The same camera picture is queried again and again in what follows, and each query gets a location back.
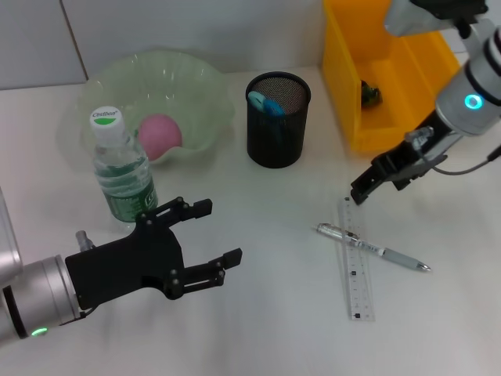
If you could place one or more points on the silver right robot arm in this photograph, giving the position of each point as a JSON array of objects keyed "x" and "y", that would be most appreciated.
[{"x": 469, "y": 78}]

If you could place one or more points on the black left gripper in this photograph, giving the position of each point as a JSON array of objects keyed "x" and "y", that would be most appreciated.
[{"x": 125, "y": 266}]

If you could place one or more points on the clear green-label water bottle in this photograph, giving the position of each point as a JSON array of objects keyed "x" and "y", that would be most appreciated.
[{"x": 117, "y": 184}]

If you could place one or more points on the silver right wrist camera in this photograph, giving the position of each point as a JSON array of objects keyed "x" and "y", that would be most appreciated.
[{"x": 411, "y": 17}]

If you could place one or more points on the translucent green fruit plate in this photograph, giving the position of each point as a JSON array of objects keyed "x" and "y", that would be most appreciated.
[{"x": 176, "y": 86}]

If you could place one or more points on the yellow plastic bin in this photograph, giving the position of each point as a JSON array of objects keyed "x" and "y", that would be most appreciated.
[{"x": 391, "y": 98}]

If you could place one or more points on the pink peach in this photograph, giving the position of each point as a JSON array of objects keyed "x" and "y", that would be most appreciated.
[{"x": 160, "y": 135}]

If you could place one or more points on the clear grey ballpoint pen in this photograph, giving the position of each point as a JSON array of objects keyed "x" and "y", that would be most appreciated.
[{"x": 399, "y": 258}]

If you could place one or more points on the blue teal scissors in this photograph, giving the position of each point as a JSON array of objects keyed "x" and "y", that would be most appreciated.
[{"x": 270, "y": 106}]

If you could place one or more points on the green plastic wrapper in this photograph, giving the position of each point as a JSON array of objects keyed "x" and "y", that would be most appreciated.
[{"x": 370, "y": 96}]

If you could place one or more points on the transparent plastic ruler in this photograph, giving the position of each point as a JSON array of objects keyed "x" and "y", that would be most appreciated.
[{"x": 358, "y": 290}]

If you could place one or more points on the black mesh pen holder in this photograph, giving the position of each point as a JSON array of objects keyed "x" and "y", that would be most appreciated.
[{"x": 274, "y": 152}]

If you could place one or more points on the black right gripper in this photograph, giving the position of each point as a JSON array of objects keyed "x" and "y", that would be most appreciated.
[{"x": 395, "y": 160}]

